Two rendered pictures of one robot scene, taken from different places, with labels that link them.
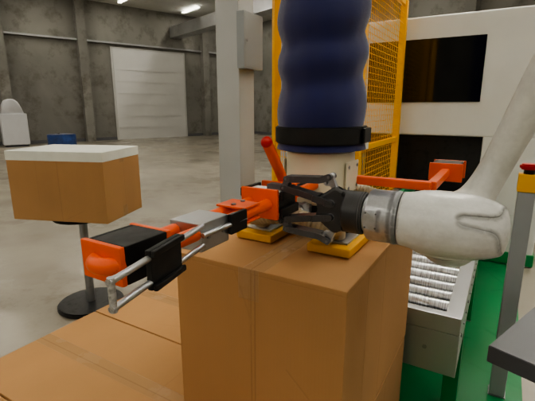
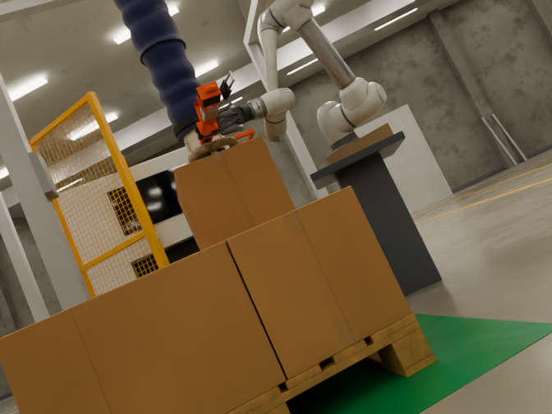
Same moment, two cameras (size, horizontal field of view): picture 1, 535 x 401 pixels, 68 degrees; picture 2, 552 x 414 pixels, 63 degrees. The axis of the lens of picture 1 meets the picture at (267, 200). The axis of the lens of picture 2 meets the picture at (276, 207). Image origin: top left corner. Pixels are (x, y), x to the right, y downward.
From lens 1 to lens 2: 1.62 m
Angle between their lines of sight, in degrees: 48
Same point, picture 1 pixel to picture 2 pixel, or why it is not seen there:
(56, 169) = not seen: outside the picture
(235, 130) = (58, 243)
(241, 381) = (239, 211)
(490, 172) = not seen: hidden behind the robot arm
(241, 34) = (39, 167)
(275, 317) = (240, 165)
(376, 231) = (259, 108)
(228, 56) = (29, 189)
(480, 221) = (285, 90)
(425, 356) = not seen: hidden behind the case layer
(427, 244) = (276, 103)
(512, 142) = (273, 86)
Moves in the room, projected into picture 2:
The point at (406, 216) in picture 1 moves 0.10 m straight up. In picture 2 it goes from (265, 98) to (255, 78)
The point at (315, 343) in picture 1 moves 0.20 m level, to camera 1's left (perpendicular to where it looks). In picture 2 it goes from (261, 164) to (225, 172)
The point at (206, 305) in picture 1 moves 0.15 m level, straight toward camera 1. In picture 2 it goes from (203, 186) to (227, 169)
